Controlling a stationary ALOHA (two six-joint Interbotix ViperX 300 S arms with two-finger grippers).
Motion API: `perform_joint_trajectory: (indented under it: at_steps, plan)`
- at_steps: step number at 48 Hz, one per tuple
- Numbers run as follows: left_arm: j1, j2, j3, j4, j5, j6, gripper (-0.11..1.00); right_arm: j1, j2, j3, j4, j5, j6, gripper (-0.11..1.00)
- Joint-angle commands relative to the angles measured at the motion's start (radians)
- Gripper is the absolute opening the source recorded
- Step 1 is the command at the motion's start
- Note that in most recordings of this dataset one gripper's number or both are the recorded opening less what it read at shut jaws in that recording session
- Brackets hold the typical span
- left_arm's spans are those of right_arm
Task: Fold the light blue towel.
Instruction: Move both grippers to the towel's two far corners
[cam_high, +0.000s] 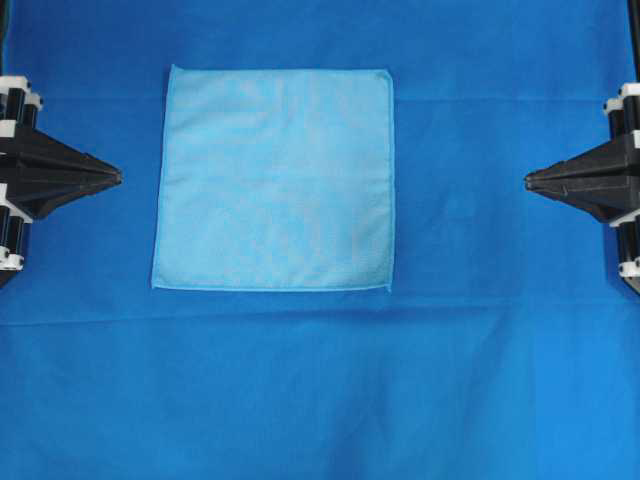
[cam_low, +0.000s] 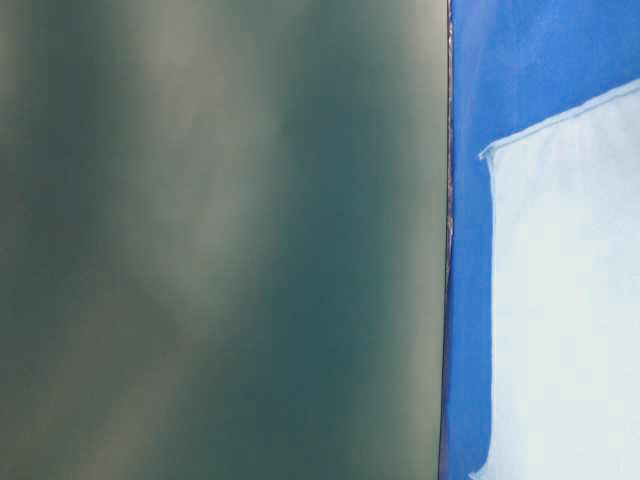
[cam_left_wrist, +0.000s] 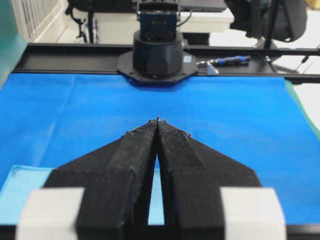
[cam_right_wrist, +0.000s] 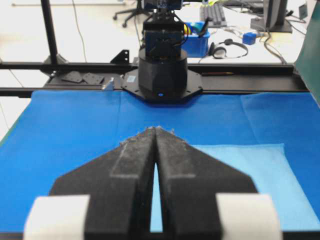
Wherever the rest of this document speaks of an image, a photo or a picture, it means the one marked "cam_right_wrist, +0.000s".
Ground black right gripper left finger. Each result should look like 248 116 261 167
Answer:
23 127 156 240

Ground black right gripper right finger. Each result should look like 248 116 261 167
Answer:
154 127 283 240

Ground light blue towel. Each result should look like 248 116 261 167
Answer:
149 143 320 233

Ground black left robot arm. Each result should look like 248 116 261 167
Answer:
121 0 203 104

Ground dark blue table cloth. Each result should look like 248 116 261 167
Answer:
0 91 320 233

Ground black headphones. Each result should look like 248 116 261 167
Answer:
207 38 249 60

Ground blue plastic storage bin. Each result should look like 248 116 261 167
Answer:
182 21 210 58

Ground small blue box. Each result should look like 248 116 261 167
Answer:
242 32 257 46

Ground green backdrop board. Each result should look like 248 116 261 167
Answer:
295 12 320 106

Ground black keyboard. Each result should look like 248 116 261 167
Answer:
199 2 227 28

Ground black office chair base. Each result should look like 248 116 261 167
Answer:
112 0 151 28

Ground black monitor stand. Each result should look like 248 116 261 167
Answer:
250 0 293 33

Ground black aluminium frame rail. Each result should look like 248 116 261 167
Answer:
0 62 307 102

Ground black vertical frame post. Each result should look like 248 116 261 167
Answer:
40 0 58 65

